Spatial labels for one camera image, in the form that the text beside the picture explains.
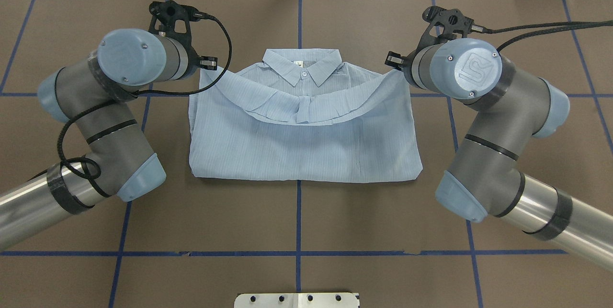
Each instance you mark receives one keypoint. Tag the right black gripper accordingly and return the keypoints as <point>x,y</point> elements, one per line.
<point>407,62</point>

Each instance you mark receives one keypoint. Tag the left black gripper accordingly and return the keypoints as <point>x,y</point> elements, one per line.
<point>195,62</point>

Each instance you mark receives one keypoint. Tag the light blue button shirt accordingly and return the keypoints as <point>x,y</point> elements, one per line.
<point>304,114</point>

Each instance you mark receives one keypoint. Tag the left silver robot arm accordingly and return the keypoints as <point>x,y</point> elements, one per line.
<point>93,95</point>

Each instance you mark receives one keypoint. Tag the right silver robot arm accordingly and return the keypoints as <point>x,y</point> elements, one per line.
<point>512,107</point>

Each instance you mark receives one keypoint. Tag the white central pillar with base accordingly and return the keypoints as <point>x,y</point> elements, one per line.
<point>298,300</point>

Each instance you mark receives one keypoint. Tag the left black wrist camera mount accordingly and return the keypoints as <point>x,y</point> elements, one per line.
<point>166,14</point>

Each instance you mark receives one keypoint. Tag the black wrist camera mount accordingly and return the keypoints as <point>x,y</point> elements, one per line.
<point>166,14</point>
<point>445,25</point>

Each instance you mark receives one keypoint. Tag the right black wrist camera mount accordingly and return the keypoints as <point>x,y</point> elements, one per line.
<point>445,25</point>

